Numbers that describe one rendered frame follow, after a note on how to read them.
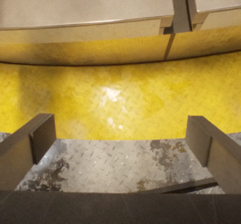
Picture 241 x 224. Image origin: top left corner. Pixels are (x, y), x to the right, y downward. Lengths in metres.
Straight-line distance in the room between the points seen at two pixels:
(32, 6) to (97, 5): 0.15
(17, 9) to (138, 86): 0.42
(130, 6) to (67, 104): 0.43
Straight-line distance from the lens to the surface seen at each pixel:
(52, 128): 0.17
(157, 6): 0.39
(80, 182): 0.69
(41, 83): 0.76
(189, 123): 0.16
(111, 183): 0.67
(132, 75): 0.66
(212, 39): 0.60
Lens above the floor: 0.63
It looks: 80 degrees down
